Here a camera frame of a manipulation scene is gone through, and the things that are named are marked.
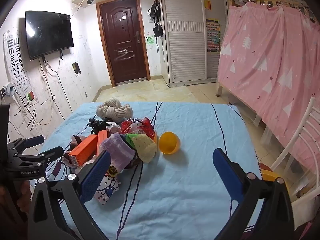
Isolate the person's left hand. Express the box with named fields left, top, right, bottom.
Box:
left=0, top=180, right=32, bottom=220

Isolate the white metal chair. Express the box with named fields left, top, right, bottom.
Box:
left=270, top=96, right=320, bottom=200

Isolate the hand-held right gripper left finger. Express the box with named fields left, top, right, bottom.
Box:
left=27, top=150, right=112, bottom=240

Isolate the pink tree print curtain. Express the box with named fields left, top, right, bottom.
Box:
left=215, top=0, right=320, bottom=178

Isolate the black hanging bag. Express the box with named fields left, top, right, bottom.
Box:
left=152, top=24, right=164, bottom=38
left=149, top=0, right=162, bottom=25

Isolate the white louvered wardrobe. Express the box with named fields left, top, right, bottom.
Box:
left=159, top=0, right=232, bottom=87

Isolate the eye chart poster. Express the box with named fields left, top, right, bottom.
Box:
left=3, top=31, right=38, bottom=105

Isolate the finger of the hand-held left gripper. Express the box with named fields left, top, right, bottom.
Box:
left=7, top=135, right=45, bottom=155
left=12, top=146, right=64, bottom=167

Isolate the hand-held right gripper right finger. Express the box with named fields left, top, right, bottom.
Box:
left=212, top=148, right=295, bottom=240

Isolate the dark brown door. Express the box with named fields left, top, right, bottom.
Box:
left=96, top=0, right=152, bottom=87

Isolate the purple fuzzy sock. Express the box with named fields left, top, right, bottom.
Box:
left=100, top=133, right=137, bottom=170

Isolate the light blue striped sheet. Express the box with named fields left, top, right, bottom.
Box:
left=30, top=102, right=263, bottom=240

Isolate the yellow green cloth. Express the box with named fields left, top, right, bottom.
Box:
left=125, top=133, right=158, bottom=164

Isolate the beige knit scarf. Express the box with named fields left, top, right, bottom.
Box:
left=96, top=99, right=133, bottom=120

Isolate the black wall television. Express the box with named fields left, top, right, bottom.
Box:
left=25, top=10, right=75, bottom=61

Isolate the orange plastic bowl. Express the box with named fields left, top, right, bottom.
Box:
left=159, top=131, right=181, bottom=155

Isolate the long orange box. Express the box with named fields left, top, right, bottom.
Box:
left=96, top=130, right=108, bottom=155
left=69, top=134, right=98, bottom=167

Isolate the cartoon print packet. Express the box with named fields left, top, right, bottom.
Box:
left=94, top=172, right=122, bottom=205

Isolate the red plastic bag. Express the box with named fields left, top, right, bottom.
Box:
left=121, top=117, right=157, bottom=143

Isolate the colourful chart poster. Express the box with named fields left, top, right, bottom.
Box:
left=205, top=18, right=221, bottom=53

